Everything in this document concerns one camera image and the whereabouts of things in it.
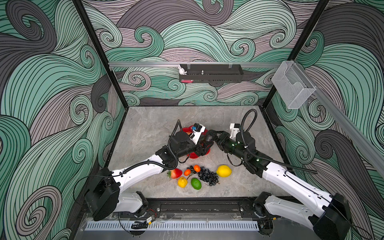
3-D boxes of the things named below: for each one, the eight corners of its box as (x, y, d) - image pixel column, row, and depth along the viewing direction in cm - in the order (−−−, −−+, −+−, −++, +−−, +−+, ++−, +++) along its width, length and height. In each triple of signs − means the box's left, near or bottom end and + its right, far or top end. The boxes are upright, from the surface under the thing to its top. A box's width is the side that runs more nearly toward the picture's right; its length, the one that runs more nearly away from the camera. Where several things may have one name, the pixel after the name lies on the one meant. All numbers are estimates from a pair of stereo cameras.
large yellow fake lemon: (216, 177, 85) (218, 174, 82) (215, 168, 89) (216, 165, 85) (230, 177, 85) (232, 174, 82) (229, 168, 89) (230, 165, 85)
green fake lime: (191, 189, 80) (191, 188, 78) (191, 179, 84) (191, 177, 82) (201, 189, 80) (201, 188, 78) (200, 179, 84) (200, 177, 82)
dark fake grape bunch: (196, 178, 85) (197, 175, 82) (202, 168, 88) (202, 165, 86) (215, 188, 81) (215, 186, 78) (219, 178, 85) (220, 175, 82)
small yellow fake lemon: (177, 184, 82) (176, 181, 79) (181, 178, 85) (181, 175, 81) (183, 189, 81) (183, 186, 77) (187, 182, 83) (187, 179, 80)
